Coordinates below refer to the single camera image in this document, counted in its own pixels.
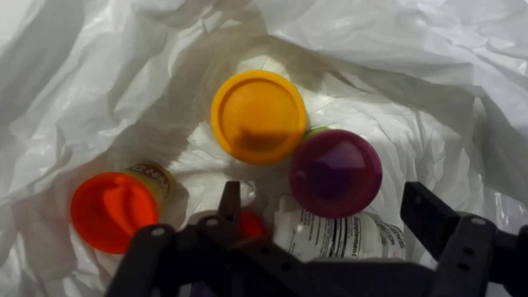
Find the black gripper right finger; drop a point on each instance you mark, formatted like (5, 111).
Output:
(479, 258)

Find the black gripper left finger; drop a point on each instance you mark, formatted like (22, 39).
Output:
(165, 258)

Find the small red-lidded bottle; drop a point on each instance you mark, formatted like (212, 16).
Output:
(253, 225)

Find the pink lid dough container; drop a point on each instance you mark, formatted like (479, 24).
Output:
(335, 174)

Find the white plastic bag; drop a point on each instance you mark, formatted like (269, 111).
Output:
(385, 55)

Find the orange lid dough container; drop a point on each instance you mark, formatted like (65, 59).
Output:
(113, 212)

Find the clear labelled plastic bottle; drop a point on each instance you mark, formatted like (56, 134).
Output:
(340, 237)

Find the yellow lid dough container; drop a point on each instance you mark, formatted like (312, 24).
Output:
(258, 113)

